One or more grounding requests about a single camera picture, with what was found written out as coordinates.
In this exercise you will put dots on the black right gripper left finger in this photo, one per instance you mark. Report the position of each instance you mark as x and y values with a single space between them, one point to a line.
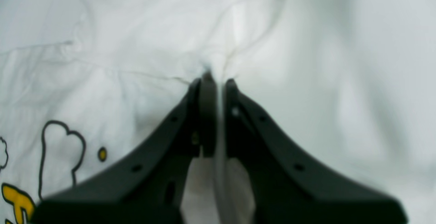
147 185

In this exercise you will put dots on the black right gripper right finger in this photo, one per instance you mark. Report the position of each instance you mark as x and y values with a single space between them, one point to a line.
289 185

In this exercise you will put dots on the white printed t-shirt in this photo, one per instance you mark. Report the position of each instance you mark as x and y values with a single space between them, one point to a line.
351 81

